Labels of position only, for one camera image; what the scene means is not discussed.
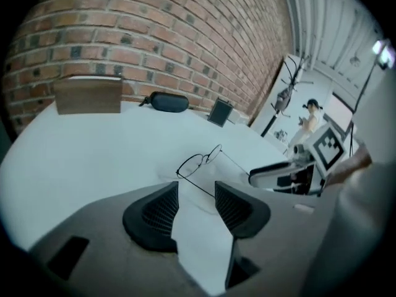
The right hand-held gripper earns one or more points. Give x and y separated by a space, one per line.
328 147

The white rectangular box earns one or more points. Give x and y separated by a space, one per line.
238 117

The studio light on stand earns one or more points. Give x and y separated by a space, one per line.
383 53

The dark hanging bag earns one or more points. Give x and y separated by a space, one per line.
283 99

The brown wooden box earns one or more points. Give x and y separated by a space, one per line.
89 97

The person's right forearm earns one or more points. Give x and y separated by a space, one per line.
355 162

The black square pen holder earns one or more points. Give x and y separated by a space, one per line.
219 113

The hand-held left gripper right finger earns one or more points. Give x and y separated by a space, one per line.
241 215

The black glasses case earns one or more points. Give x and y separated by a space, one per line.
168 101

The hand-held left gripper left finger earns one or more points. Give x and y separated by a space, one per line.
148 221

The black coat rack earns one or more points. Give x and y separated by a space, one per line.
271 119

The white desk with drawers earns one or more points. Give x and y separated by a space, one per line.
92 150

